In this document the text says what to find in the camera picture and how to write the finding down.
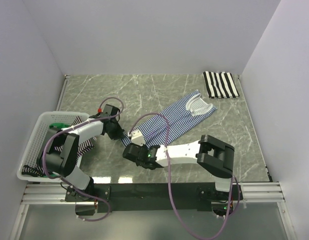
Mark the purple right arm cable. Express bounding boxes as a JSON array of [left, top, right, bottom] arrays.
[[127, 112, 241, 239]]

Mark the dark striped tank top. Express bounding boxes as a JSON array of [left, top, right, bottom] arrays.
[[21, 116, 96, 176]]

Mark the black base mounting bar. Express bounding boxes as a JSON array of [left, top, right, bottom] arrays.
[[65, 182, 243, 214]]

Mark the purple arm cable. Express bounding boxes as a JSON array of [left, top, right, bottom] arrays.
[[127, 112, 241, 239], [41, 96, 125, 223]]

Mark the green garment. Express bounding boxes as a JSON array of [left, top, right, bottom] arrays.
[[45, 122, 70, 179]]

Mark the folded black white tank top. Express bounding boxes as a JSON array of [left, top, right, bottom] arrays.
[[203, 71, 240, 99]]

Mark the blue white striped tank top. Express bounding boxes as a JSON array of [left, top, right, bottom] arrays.
[[136, 90, 217, 148]]

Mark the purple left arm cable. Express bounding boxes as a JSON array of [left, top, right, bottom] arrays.
[[41, 96, 125, 223]]

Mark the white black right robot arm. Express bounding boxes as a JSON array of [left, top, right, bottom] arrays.
[[122, 135, 235, 200]]

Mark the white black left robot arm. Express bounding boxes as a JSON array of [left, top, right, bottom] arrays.
[[36, 104, 124, 201]]

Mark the white plastic laundry basket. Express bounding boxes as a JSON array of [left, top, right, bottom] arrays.
[[16, 111, 89, 183]]

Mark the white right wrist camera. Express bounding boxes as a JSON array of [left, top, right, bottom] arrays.
[[127, 129, 146, 146]]

